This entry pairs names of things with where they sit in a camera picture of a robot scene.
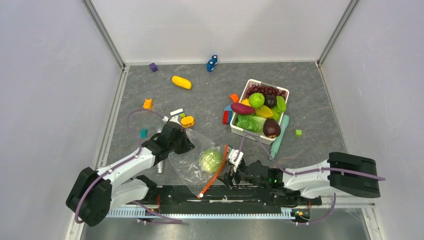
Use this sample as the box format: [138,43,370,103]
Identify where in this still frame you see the fake green lettuce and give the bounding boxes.
[235,114,266,134]

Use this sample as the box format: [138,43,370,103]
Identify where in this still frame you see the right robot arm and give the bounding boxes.
[218,152,385,204]

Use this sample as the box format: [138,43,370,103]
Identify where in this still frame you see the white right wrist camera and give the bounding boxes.
[227,149,244,173]

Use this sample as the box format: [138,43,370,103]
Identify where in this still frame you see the red blue toy block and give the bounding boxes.
[222,104,234,125]

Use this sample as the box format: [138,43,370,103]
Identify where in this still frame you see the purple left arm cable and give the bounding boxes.
[74,109,184,226]

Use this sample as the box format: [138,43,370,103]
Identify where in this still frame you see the blue toy car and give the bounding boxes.
[206,54,218,73]

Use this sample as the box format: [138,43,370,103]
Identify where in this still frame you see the silver metal cylinder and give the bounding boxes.
[155,126,164,174]

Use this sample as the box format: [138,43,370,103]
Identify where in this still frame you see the white plastic basket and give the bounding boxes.
[228,79,290,145]

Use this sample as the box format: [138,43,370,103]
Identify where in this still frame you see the fake green apple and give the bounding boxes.
[271,111,281,122]

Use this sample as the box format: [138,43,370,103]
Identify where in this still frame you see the dark red fake grapes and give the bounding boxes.
[244,84,289,100]

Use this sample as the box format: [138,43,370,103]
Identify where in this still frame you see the small green cube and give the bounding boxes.
[295,129,303,137]

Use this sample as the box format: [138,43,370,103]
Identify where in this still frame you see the clear zip top bag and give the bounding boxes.
[168,128,231,199]

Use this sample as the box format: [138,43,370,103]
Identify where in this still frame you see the fake green cabbage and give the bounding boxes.
[199,148,222,174]

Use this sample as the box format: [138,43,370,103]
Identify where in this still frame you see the orange toy block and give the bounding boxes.
[142,98,153,110]

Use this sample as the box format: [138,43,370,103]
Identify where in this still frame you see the small green fake fruit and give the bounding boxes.
[248,92,265,109]

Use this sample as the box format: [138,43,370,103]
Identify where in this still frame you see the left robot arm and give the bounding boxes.
[65,121,195,227]

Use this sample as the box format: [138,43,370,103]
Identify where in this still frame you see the yellow fake starfruit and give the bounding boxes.
[255,105,274,119]

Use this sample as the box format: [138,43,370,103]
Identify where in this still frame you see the yellow toy cylinder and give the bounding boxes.
[180,116,195,128]

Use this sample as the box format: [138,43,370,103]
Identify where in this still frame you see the teal toy cube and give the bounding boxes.
[140,128,148,139]

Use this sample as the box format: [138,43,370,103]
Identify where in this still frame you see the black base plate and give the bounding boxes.
[138,185,323,214]

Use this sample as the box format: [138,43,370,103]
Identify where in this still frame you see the small dark purple fruit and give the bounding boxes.
[264,95,277,109]

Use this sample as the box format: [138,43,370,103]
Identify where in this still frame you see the orange toy cup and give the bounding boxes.
[228,93,240,103]

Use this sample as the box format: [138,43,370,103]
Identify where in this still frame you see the dark maroon fake fruit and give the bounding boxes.
[262,118,281,138]

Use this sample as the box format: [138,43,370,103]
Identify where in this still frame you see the purple fake sweet potato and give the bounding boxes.
[230,102,256,115]

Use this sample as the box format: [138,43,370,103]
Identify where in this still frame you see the fake yellow lemon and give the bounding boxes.
[240,98,251,107]

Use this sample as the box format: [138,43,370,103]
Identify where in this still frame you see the fake yellow corn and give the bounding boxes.
[171,75,192,90]

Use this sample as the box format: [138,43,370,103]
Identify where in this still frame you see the purple toy cube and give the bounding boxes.
[148,62,159,73]

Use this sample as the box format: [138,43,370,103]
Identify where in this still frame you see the white green stacked block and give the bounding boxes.
[170,108,186,119]

